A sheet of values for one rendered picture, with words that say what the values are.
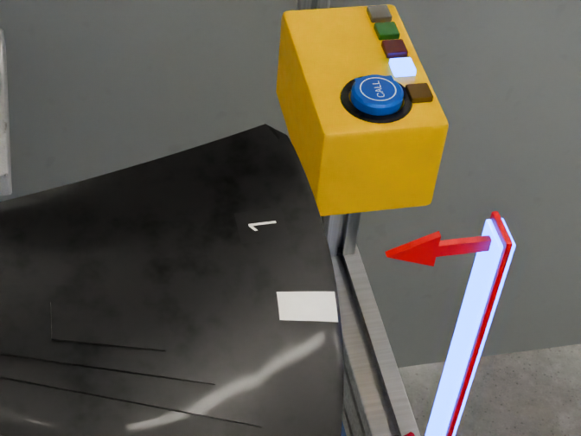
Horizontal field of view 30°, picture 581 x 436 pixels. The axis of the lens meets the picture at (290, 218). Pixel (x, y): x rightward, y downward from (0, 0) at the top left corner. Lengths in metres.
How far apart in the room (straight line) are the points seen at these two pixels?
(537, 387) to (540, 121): 0.63
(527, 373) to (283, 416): 1.54
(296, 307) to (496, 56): 0.95
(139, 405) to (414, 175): 0.39
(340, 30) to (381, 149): 0.13
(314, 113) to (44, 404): 0.38
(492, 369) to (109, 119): 0.95
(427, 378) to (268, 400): 1.47
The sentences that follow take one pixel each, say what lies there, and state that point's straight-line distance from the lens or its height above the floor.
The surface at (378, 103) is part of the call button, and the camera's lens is 0.82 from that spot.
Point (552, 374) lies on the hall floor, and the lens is 2.08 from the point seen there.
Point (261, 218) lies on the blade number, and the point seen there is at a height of 1.18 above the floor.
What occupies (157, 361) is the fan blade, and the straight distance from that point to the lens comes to 0.54.
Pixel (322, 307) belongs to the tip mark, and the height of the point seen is 1.16.
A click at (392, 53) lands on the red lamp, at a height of 1.08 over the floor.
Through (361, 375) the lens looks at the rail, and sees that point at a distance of 0.92.
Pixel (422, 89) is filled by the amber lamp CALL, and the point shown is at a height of 1.08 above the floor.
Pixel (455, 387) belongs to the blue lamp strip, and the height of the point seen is 1.06.
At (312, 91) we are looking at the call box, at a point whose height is 1.07.
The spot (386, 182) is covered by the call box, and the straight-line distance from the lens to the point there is 0.85.
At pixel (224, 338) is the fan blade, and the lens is 0.55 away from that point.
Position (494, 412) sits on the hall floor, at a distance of 2.00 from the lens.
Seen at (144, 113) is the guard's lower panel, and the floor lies 0.69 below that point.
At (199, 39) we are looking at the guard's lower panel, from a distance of 1.35.
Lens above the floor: 1.60
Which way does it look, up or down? 46 degrees down
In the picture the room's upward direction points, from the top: 6 degrees clockwise
